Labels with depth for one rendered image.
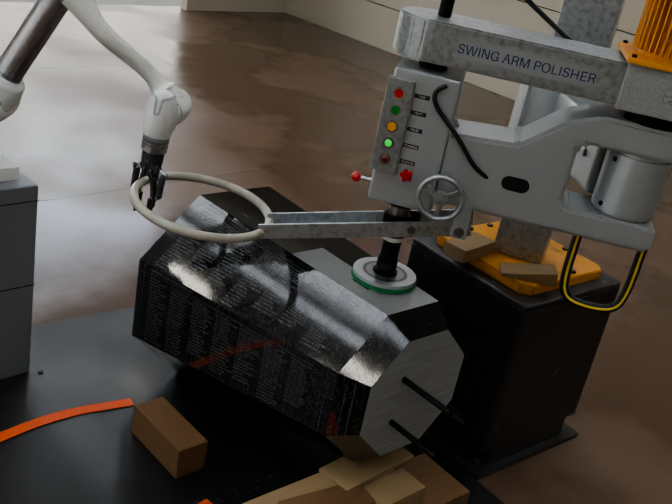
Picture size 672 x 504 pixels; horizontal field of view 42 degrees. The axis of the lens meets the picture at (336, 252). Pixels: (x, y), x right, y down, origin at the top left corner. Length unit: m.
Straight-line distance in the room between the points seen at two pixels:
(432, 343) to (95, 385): 1.42
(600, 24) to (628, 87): 0.65
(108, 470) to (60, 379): 0.57
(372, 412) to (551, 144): 0.97
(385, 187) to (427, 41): 0.46
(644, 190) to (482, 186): 0.47
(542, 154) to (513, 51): 0.31
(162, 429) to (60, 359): 0.72
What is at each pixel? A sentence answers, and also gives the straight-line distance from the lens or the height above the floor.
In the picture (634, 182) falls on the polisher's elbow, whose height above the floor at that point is 1.35.
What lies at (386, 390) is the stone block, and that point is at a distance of 2.76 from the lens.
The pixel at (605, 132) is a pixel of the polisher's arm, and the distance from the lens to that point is 2.65.
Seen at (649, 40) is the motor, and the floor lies 1.74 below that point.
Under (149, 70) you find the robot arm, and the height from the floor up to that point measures 1.26.
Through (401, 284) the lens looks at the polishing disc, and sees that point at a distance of 2.87.
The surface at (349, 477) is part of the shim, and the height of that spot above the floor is 0.22.
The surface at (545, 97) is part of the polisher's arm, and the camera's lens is 3.20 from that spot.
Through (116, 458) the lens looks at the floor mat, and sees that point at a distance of 3.25.
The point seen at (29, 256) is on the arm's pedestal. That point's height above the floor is 0.52.
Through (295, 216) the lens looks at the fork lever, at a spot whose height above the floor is 0.92.
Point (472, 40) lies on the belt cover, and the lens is 2.58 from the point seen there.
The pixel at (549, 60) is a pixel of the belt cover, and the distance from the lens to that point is 2.59.
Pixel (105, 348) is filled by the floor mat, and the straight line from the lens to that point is 3.82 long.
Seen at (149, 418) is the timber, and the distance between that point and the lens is 3.24.
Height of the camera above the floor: 2.05
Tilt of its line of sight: 24 degrees down
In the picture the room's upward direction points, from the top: 12 degrees clockwise
